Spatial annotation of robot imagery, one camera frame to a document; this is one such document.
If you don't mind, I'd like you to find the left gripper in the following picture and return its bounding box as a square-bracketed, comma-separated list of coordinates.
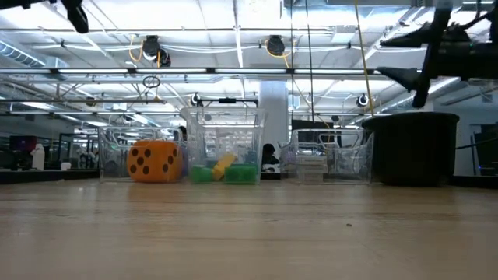
[0, 0, 89, 34]

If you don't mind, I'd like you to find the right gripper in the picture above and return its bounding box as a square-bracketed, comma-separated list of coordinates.
[376, 0, 479, 108]

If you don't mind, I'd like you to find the white black-emblem card deck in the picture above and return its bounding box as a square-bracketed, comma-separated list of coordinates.
[286, 154, 328, 165]

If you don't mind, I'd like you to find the orange foam die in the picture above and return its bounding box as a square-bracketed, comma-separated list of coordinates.
[127, 139, 183, 184]

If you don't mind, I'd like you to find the bright green two-stud block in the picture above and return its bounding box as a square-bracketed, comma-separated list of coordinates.
[190, 165, 214, 184]

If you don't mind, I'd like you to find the bright green toy block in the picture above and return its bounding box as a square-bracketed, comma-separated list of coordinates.
[224, 163, 258, 184]

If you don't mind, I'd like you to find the orange toy block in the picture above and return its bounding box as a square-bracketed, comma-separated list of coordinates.
[212, 153, 237, 182]

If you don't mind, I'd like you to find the black bucket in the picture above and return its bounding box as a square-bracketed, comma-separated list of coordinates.
[361, 111, 461, 187]

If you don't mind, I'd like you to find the low clear plastic bin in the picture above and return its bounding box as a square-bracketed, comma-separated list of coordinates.
[97, 126, 186, 183]
[278, 128, 374, 184]

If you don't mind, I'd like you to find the black monitor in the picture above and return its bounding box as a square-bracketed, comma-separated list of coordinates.
[472, 123, 498, 175]

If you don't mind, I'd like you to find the dark red monitor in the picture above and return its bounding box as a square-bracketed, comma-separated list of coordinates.
[9, 135, 38, 152]

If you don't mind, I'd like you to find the white building column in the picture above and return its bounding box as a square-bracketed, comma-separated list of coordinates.
[258, 79, 291, 156]

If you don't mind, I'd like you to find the white plastic bottle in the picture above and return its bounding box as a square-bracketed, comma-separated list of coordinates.
[30, 142, 46, 171]

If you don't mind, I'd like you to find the black workbench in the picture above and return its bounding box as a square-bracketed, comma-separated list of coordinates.
[0, 168, 102, 184]

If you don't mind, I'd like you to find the black horizontal bar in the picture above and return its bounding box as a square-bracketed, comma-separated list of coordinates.
[200, 96, 259, 106]

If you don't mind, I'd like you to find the tall clear plastic bin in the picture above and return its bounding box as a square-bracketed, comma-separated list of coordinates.
[179, 107, 268, 184]

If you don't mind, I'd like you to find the long yellow cable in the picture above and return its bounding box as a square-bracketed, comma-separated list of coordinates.
[353, 0, 375, 117]

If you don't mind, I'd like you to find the silver ceiling air duct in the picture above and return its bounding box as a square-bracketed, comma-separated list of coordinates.
[0, 38, 70, 69]
[379, 77, 498, 114]

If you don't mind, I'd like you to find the long ceiling light rail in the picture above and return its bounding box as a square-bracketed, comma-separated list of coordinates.
[0, 66, 421, 75]

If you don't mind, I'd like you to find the black hanging cable loop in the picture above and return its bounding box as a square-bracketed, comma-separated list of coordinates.
[142, 74, 162, 89]

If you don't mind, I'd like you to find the black cable with coil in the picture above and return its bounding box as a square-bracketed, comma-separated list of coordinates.
[305, 0, 314, 122]

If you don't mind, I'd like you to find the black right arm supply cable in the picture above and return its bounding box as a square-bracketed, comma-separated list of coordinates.
[454, 140, 498, 152]

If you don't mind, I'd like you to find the thin black hanging cable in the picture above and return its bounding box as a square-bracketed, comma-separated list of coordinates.
[289, 0, 295, 121]

